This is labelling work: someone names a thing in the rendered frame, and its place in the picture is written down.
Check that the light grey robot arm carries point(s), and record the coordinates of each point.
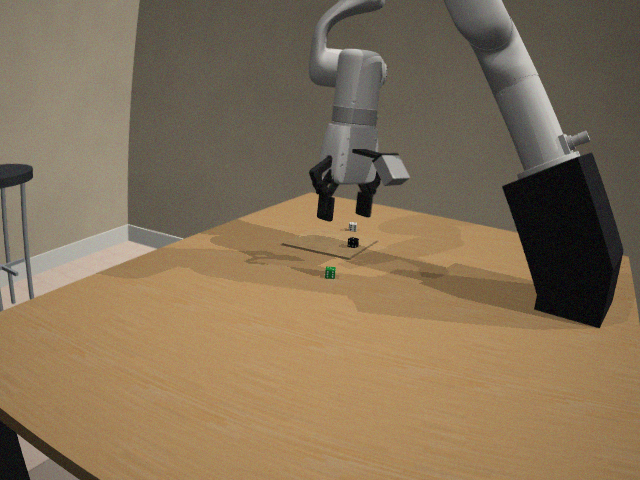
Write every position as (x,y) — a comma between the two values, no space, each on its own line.
(505,62)

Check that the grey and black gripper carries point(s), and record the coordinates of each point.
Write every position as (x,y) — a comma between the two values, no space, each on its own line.
(345,167)

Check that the brown mat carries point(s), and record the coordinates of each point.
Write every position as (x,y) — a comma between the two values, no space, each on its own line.
(329,242)

